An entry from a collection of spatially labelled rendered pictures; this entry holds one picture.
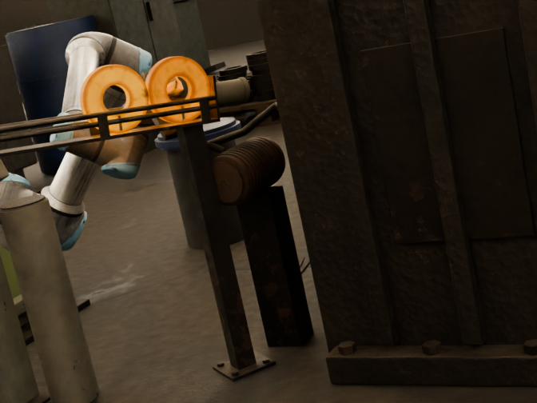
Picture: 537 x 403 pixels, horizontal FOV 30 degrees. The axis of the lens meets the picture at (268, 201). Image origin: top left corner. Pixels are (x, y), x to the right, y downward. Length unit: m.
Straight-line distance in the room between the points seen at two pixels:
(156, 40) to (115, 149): 3.94
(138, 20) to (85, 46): 3.37
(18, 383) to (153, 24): 4.14
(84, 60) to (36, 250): 0.69
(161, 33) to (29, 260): 4.22
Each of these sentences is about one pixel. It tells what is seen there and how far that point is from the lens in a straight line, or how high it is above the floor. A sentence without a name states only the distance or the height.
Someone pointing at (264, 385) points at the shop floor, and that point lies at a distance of 2.39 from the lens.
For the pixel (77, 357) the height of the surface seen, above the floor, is 0.12.
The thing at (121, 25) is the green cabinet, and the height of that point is 0.78.
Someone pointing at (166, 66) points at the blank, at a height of 0.76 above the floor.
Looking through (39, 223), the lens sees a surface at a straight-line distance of 2.42.
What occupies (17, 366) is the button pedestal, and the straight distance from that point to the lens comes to 2.62.
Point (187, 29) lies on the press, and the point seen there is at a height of 0.50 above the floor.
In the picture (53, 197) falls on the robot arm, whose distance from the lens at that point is 3.27.
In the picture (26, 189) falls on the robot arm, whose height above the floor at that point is 0.41.
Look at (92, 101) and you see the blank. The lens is 2.27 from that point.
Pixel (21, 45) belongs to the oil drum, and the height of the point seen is 0.80.
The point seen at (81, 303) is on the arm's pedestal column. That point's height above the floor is 0.02.
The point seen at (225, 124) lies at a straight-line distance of 3.60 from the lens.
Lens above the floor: 0.93
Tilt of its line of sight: 13 degrees down
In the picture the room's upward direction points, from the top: 12 degrees counter-clockwise
